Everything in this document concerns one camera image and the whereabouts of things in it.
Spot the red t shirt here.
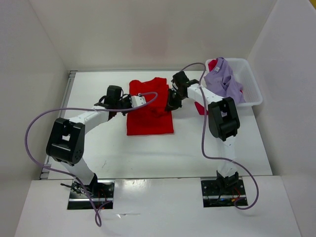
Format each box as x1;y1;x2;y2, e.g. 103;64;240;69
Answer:
126;77;174;136

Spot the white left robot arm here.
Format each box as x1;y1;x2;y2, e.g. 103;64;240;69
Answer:
46;85;132;190

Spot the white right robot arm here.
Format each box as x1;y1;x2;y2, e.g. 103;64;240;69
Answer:
165;71;240;190

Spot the magenta t shirt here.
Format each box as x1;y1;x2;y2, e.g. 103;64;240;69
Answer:
194;58;245;116

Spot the lilac t shirt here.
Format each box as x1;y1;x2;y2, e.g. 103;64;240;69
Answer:
204;57;245;105

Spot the white plastic basket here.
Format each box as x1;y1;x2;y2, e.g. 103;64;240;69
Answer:
205;57;264;109

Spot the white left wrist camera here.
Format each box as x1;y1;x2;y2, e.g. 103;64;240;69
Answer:
130;95;146;108

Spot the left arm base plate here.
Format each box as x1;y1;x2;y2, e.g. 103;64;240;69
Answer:
61;179;115;210

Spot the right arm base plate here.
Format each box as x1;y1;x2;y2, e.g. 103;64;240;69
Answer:
200;178;248;208

